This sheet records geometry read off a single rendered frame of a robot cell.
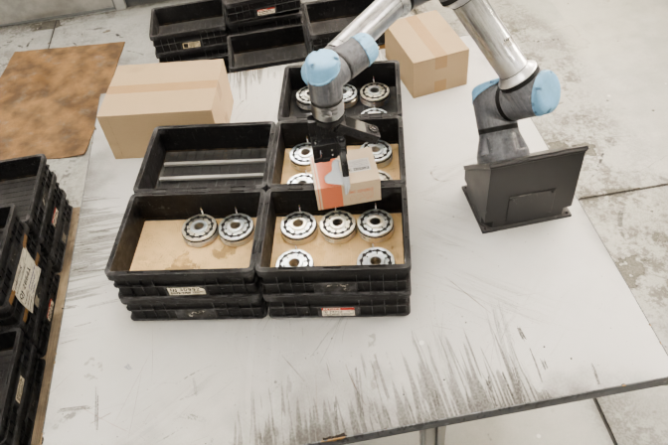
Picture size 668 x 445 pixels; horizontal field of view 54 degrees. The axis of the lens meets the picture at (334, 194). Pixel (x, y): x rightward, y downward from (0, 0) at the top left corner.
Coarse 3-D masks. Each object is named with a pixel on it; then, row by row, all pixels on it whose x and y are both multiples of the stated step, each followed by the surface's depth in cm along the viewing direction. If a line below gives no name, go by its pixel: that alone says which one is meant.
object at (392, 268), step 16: (272, 192) 185; (288, 192) 185; (256, 256) 169; (256, 272) 166; (272, 272) 165; (288, 272) 165; (304, 272) 165; (320, 272) 164; (336, 272) 164; (352, 272) 164; (368, 272) 164; (384, 272) 164; (400, 272) 163
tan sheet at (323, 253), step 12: (396, 216) 188; (276, 228) 188; (396, 228) 184; (276, 240) 185; (312, 240) 184; (324, 240) 183; (360, 240) 182; (396, 240) 181; (276, 252) 182; (312, 252) 181; (324, 252) 180; (336, 252) 180; (348, 252) 180; (360, 252) 179; (396, 252) 178; (324, 264) 178; (336, 264) 177; (348, 264) 177
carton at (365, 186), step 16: (352, 160) 163; (368, 160) 163; (320, 176) 160; (352, 176) 159; (368, 176) 159; (320, 192) 158; (336, 192) 159; (352, 192) 160; (368, 192) 161; (320, 208) 162
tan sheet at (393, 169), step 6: (390, 144) 209; (396, 144) 209; (288, 150) 211; (396, 150) 207; (288, 156) 209; (396, 156) 205; (288, 162) 207; (396, 162) 203; (288, 168) 205; (384, 168) 202; (390, 168) 201; (396, 168) 201; (282, 174) 204; (288, 174) 204; (294, 174) 203; (390, 174) 200; (396, 174) 199; (282, 180) 202
